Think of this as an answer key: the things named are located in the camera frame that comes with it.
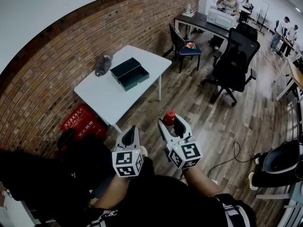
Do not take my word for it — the small red-capped bottle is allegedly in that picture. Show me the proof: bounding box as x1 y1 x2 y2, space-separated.
162 109 177 133

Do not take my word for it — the black chair with small logo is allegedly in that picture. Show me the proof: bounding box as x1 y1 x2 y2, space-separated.
0 128 114 224

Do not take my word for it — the wooden desk with white legs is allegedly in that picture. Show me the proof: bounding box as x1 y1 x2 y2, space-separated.
276 57 303 102

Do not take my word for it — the grey baseball cap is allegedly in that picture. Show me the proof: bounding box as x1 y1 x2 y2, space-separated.
94 53 114 77

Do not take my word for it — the person's left forearm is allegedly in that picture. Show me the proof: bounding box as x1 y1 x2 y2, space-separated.
93 173 130 209

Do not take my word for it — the dark green box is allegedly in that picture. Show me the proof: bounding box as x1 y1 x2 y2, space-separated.
110 57 150 92

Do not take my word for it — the person's black printed shirt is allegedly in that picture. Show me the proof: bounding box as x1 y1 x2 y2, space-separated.
85 174 258 227

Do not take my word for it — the black desk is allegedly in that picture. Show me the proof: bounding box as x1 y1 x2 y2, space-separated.
174 11 237 42

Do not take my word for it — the black mesh office chair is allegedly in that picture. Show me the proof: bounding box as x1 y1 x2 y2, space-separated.
201 22 260 107

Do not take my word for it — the grey shell chair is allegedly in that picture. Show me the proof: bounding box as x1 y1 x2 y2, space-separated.
261 140 303 175

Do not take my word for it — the white square table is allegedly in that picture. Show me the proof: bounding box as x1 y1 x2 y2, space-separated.
73 44 173 133

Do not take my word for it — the dark chair with blue cushion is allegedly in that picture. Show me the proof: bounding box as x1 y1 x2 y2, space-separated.
169 23 203 73

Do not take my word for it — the person's right forearm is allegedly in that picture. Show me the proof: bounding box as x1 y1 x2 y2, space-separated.
183 166 224 197

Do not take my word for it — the white microwave oven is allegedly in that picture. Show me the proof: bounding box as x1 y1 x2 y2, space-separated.
207 5 239 29

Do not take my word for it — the black floor cable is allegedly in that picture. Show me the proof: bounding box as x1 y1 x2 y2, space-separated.
207 140 261 177

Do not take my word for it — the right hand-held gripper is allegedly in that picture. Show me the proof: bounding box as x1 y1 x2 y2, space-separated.
158 114 204 170

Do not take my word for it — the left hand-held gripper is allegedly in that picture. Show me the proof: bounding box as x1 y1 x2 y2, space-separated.
111 125 144 180

